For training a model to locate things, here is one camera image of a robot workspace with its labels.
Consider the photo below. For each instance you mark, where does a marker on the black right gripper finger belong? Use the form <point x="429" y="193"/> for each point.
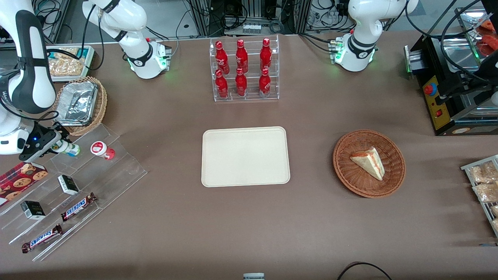
<point x="62" y="130"/>
<point x="54" y="149"/>

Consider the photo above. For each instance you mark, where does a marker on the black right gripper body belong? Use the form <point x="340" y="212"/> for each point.
<point x="43" y="140"/>

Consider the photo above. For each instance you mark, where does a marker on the green lid yogurt cup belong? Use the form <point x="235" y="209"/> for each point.
<point x="70" y="148"/>

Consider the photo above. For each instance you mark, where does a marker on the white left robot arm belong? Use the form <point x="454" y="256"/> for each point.
<point x="356" y="50"/>

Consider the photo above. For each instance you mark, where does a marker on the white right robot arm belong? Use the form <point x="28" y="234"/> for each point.
<point x="23" y="77"/>

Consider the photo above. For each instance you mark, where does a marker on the silver foil tray stack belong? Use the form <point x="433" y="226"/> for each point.
<point x="79" y="99"/>

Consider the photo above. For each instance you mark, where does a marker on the tray of snack bags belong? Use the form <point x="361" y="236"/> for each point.
<point x="472" y="165"/>

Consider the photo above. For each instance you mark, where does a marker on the beige serving tray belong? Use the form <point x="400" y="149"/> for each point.
<point x="245" y="155"/>

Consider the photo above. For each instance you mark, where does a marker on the small black box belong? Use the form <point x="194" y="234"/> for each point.
<point x="33" y="210"/>
<point x="68" y="184"/>

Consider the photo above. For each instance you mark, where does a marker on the red emergency stop button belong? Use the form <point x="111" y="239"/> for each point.
<point x="430" y="89"/>

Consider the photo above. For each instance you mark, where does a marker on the black sealing machine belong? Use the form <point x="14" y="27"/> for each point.
<point x="437" y="112"/>

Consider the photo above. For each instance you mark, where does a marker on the red cookie box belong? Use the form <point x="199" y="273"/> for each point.
<point x="21" y="179"/>

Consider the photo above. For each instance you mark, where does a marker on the red lid yogurt cup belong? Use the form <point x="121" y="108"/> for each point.
<point x="100" y="149"/>

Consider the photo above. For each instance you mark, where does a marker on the red food packet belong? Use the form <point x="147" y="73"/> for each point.
<point x="489" y="44"/>

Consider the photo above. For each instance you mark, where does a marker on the light wicker basket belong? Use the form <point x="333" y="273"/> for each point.
<point x="102" y="101"/>

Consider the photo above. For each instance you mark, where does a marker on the Snickers bar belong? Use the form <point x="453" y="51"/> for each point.
<point x="78" y="207"/>
<point x="42" y="238"/>

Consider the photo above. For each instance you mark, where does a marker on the rice cracker bag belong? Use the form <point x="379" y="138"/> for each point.
<point x="66" y="66"/>

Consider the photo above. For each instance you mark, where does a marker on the clear acrylic tiered shelf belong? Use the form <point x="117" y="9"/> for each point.
<point x="116" y="171"/>

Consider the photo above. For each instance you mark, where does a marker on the white snack bin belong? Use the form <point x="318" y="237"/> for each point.
<point x="87" y="68"/>

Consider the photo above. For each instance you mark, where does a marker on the clear snack bag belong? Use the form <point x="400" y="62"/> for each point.
<point x="482" y="173"/>
<point x="486" y="192"/>

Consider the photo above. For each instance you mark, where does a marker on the wrapped triangle sandwich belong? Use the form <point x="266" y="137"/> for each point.
<point x="369" y="161"/>

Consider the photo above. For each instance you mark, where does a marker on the brown wicker basket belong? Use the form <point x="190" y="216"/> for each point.
<point x="350" y="175"/>

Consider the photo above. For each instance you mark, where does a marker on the red cola bottle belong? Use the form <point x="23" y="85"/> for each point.
<point x="241" y="83"/>
<point x="265" y="54"/>
<point x="265" y="83"/>
<point x="221" y="58"/>
<point x="241" y="56"/>
<point x="221" y="85"/>

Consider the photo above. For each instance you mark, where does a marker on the clear acrylic bottle rack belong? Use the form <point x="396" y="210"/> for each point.
<point x="272" y="93"/>

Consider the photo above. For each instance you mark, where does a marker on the white power strip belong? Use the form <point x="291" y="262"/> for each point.
<point x="251" y="28"/>

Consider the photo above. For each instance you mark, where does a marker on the small grey device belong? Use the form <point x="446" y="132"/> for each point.
<point x="253" y="276"/>

